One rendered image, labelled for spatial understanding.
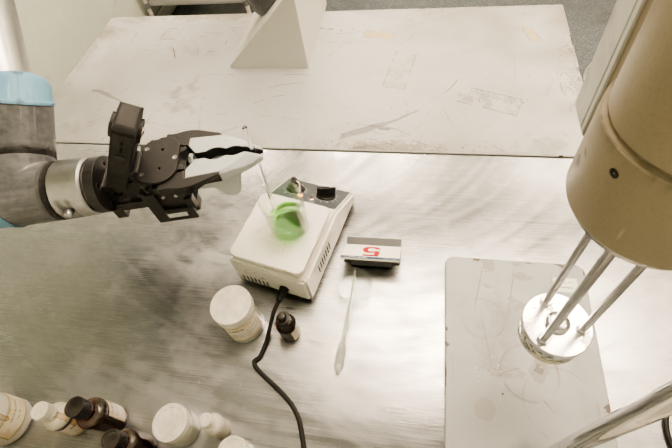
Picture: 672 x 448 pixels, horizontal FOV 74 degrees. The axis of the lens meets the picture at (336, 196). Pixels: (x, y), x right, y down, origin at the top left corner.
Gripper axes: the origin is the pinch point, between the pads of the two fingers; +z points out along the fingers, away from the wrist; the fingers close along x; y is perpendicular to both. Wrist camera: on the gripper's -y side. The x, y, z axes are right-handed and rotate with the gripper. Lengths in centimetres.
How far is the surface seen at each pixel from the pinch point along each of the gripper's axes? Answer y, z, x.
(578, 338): 8.1, 31.7, 24.3
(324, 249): 20.4, 5.9, 3.2
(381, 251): 23.7, 14.6, 3.1
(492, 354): 24.5, 27.0, 20.5
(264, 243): 17.1, -2.6, 2.7
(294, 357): 25.7, -0.2, 17.1
